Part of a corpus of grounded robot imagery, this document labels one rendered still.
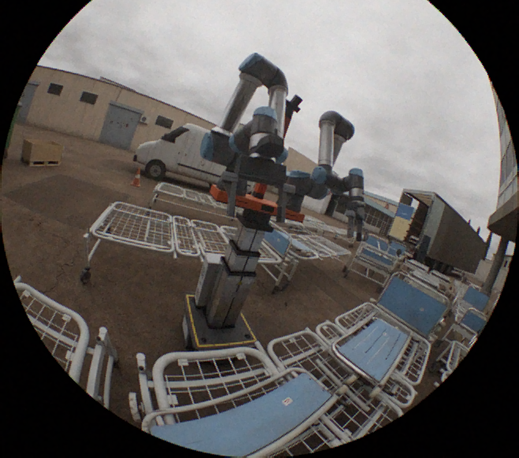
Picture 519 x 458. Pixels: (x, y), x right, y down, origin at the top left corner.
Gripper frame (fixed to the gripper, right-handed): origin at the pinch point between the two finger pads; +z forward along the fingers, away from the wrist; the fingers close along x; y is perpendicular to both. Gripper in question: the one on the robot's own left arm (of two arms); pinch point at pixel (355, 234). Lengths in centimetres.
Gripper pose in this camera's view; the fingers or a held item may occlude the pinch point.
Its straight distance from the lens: 81.7
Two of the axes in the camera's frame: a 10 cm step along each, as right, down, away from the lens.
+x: 7.2, 3.3, 6.1
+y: 6.7, -1.0, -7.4
